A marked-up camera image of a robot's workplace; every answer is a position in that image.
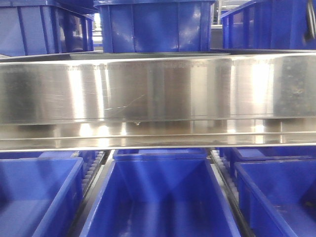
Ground dark blue bin rear middle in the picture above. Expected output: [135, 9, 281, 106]
[113, 148, 207, 160]

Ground dark blue bin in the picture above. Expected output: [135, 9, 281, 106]
[0, 158, 83, 237]
[221, 0, 316, 50]
[113, 148, 207, 160]
[94, 0, 214, 53]
[0, 0, 96, 56]
[80, 159, 240, 237]
[235, 160, 316, 237]

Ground dark blue bin lower middle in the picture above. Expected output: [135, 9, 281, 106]
[80, 159, 240, 237]

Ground dark blue bin upper middle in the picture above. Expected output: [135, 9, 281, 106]
[94, 0, 214, 53]

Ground roller track left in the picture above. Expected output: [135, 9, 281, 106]
[67, 150, 112, 237]

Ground white roller track right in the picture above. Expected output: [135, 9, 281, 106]
[208, 148, 255, 237]

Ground dark blue bin upper right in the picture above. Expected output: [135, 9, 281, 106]
[221, 0, 316, 50]

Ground dark blue bin lower left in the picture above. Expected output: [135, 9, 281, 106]
[0, 158, 83, 237]

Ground dark blue bin lower right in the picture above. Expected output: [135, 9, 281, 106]
[235, 160, 316, 237]

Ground dark blue bin upper left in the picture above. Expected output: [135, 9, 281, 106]
[0, 0, 96, 56]

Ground stainless steel shelf front rail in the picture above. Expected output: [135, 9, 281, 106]
[0, 49, 316, 152]

